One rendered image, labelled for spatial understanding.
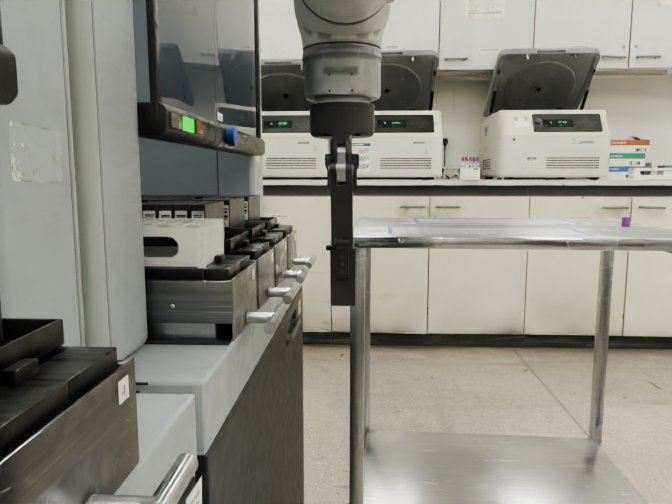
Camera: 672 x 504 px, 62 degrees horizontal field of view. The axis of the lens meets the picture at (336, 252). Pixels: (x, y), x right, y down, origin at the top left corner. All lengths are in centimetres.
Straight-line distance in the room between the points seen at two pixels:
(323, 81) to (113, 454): 43
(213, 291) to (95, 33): 28
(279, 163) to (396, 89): 83
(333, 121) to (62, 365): 40
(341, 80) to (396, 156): 235
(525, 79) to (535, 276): 110
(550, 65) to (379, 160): 107
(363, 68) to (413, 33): 271
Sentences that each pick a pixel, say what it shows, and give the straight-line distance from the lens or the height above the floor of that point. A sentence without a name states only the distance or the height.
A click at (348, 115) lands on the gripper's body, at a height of 99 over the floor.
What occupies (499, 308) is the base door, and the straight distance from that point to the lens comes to 313.
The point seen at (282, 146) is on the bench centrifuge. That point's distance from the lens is 300.
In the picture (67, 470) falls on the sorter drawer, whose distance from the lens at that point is 32.
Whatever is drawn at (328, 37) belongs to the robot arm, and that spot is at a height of 107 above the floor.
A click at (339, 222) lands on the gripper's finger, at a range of 63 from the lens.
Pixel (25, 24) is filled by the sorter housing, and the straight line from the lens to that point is 47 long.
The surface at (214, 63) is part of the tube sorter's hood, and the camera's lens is 89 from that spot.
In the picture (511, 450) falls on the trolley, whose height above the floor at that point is 28.
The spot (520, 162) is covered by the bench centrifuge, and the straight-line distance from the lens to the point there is 308.
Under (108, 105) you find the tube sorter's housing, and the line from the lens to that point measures 57.
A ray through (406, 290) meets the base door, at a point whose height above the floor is 32.
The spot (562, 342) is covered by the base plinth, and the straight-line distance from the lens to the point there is 332.
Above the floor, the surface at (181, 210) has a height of 87.
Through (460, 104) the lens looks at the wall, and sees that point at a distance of 367.
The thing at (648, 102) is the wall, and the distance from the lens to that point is 401.
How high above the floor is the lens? 92
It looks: 8 degrees down
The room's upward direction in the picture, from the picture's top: straight up
